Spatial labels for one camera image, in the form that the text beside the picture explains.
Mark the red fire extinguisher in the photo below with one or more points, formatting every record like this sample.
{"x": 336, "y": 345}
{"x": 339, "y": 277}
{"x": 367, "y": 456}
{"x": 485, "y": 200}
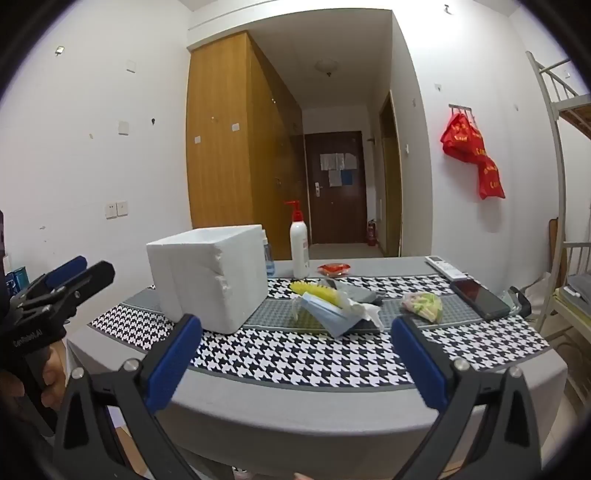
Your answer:
{"x": 371, "y": 233}

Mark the dark brown entrance door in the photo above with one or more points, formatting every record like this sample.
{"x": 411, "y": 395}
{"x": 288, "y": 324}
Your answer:
{"x": 339, "y": 212}

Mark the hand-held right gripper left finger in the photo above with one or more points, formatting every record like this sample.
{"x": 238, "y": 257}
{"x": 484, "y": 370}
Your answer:
{"x": 173, "y": 364}

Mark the light wooden side door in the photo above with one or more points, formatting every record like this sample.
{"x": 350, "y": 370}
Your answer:
{"x": 391, "y": 184}

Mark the blue white paper notice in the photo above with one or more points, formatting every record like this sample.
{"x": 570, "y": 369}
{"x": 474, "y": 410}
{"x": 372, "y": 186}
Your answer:
{"x": 339, "y": 178}

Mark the ceiling lamp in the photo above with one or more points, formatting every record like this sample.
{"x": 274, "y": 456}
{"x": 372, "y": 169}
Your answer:
{"x": 328, "y": 67}

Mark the wooden boards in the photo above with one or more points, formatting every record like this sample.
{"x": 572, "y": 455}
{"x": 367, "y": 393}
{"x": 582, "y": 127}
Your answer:
{"x": 553, "y": 244}

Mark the wooden wardrobe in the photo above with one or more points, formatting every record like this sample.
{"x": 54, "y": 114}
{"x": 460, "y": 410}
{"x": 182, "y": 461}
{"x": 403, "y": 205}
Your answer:
{"x": 221, "y": 138}

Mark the white remote control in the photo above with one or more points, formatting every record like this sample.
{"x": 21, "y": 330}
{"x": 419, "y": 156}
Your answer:
{"x": 445, "y": 266}

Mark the black smartphone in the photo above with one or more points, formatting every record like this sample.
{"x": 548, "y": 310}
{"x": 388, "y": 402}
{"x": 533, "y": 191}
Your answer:
{"x": 480, "y": 299}

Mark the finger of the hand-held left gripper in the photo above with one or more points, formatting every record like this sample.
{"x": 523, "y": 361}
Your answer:
{"x": 92, "y": 279}
{"x": 67, "y": 271}

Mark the person's left hand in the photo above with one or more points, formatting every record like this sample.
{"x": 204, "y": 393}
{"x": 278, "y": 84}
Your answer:
{"x": 53, "y": 376}

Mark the white wall plate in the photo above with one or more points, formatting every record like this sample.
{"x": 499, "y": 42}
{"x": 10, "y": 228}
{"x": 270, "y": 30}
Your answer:
{"x": 123, "y": 128}
{"x": 131, "y": 66}

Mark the blue face mask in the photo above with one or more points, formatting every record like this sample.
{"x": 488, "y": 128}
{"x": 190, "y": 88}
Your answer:
{"x": 330, "y": 318}

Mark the red plastic bag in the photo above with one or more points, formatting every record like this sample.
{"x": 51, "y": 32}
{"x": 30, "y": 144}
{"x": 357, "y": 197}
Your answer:
{"x": 459, "y": 138}
{"x": 489, "y": 177}

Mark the blue box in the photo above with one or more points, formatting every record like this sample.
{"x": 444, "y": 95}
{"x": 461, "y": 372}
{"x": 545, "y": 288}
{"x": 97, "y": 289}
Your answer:
{"x": 18, "y": 279}

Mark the metal wall hook rack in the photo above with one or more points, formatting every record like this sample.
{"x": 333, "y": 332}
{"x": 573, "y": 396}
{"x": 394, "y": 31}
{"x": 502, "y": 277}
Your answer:
{"x": 461, "y": 109}

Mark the red snack packet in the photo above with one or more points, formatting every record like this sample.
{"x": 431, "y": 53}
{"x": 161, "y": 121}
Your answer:
{"x": 334, "y": 268}

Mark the white wall switch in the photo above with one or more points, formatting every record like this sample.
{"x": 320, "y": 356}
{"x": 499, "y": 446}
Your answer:
{"x": 122, "y": 208}

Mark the grey sock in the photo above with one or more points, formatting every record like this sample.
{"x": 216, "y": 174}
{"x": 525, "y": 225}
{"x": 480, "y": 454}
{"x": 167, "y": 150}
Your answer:
{"x": 364, "y": 293}

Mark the houndstooth table runner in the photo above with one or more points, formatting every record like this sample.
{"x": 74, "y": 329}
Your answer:
{"x": 323, "y": 360}

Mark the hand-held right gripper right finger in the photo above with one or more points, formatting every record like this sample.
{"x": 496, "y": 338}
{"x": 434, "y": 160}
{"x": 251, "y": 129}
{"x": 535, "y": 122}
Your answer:
{"x": 418, "y": 364}

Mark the metal bunk bed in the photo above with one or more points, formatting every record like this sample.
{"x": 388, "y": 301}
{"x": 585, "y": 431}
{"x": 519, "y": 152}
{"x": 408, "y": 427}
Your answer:
{"x": 561, "y": 184}

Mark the white pump bottle red top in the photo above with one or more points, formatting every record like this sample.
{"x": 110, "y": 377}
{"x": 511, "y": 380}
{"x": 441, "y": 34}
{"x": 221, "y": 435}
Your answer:
{"x": 299, "y": 249}

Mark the white wall socket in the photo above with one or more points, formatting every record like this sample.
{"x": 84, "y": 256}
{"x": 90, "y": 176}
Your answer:
{"x": 111, "y": 211}

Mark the blue spray bottle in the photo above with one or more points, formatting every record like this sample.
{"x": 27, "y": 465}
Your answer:
{"x": 268, "y": 258}

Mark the black curved object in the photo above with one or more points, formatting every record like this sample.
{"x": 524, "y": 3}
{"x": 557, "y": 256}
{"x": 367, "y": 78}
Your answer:
{"x": 519, "y": 300}

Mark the white foam box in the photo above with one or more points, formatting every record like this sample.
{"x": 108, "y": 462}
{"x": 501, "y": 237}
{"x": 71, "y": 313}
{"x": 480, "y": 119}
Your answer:
{"x": 203, "y": 277}

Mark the white sock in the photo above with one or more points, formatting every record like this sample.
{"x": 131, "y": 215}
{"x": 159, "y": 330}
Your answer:
{"x": 364, "y": 313}

